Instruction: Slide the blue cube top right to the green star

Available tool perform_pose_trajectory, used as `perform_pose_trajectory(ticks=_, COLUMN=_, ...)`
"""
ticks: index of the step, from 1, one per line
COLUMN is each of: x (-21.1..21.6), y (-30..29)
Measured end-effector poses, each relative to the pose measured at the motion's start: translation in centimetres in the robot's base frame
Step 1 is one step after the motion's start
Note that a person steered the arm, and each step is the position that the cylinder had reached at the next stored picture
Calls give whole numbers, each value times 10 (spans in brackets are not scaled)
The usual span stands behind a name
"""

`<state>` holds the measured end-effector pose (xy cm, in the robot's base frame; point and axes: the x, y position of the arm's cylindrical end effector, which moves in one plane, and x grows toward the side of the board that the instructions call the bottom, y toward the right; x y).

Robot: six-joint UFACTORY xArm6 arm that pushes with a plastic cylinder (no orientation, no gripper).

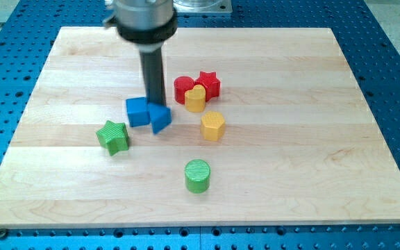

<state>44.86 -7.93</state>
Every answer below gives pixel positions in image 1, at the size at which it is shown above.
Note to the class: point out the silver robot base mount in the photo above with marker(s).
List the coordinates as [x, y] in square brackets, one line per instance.
[203, 6]

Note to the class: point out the wooden board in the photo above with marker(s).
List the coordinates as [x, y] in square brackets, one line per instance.
[300, 147]

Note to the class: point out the green cylinder block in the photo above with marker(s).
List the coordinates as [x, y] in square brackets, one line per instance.
[197, 176]

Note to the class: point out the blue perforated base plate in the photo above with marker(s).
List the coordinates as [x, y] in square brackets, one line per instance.
[28, 36]

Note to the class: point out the red star block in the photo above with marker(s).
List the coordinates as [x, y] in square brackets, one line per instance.
[211, 84]

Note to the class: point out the blue triangle block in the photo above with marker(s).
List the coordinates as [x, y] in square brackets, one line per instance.
[160, 117]

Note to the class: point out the green star block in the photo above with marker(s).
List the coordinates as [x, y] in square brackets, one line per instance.
[113, 137]

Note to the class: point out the red cylinder block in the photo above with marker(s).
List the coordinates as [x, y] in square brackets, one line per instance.
[181, 85]

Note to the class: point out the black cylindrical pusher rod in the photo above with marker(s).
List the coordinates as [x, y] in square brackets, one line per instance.
[153, 73]

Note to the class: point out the blue cube block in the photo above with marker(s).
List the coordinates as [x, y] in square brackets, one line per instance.
[137, 111]

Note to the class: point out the yellow heart block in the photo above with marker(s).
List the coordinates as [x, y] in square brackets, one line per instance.
[195, 99]

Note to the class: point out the yellow hexagon block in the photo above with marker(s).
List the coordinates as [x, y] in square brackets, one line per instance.
[212, 125]

